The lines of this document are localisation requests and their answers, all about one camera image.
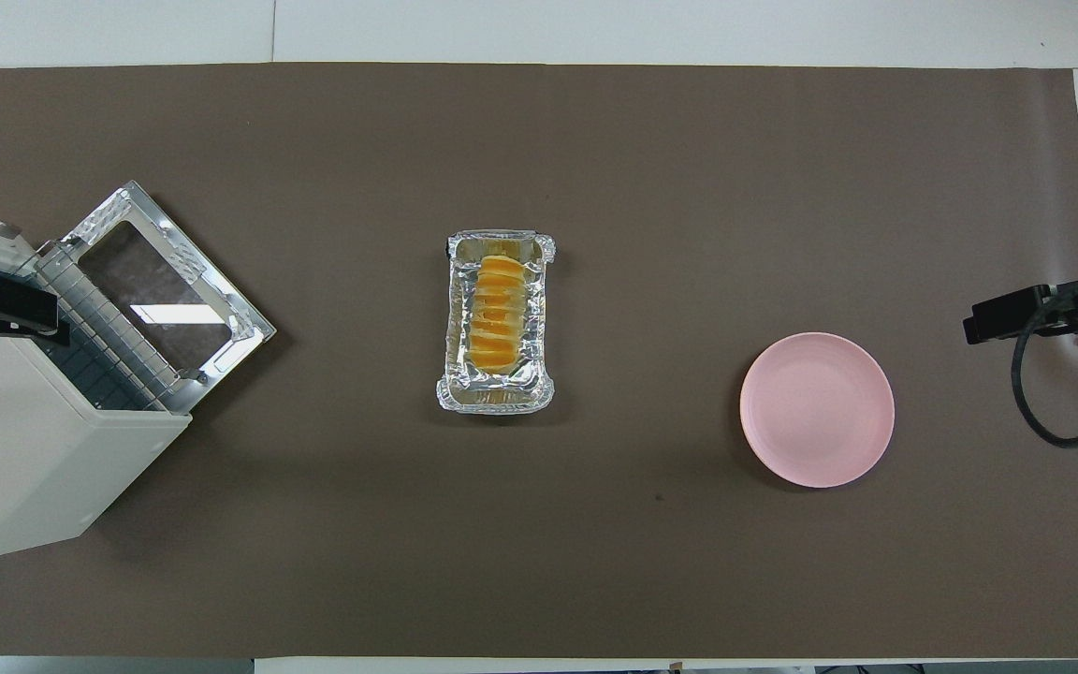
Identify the brown table mat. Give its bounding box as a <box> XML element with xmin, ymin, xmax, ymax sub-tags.
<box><xmin>0</xmin><ymin>63</ymin><xmax>1078</xmax><ymax>659</ymax></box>

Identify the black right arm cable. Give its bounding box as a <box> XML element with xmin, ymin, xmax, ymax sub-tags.
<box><xmin>1012</xmin><ymin>288</ymin><xmax>1078</xmax><ymax>449</ymax></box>

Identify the aluminium foil tray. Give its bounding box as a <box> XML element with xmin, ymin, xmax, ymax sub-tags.
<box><xmin>436</xmin><ymin>230</ymin><xmax>559</xmax><ymax>415</ymax></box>

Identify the glass oven door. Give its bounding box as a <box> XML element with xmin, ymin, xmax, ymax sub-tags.
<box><xmin>36</xmin><ymin>181</ymin><xmax>276</xmax><ymax>416</ymax></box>

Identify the pink round plate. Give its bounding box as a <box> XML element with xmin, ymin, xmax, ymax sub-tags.
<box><xmin>739</xmin><ymin>332</ymin><xmax>896</xmax><ymax>489</ymax></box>

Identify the cream toaster oven body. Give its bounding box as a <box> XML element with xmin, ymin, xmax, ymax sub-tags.
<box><xmin>0</xmin><ymin>203</ymin><xmax>194</xmax><ymax>565</ymax></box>

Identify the metal oven rack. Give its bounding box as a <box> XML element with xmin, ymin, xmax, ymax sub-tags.
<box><xmin>0</xmin><ymin>245</ymin><xmax>177</xmax><ymax>414</ymax></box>

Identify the sliced yellow bread loaf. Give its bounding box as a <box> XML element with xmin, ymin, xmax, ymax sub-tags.
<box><xmin>467</xmin><ymin>256</ymin><xmax>532</xmax><ymax>368</ymax></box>

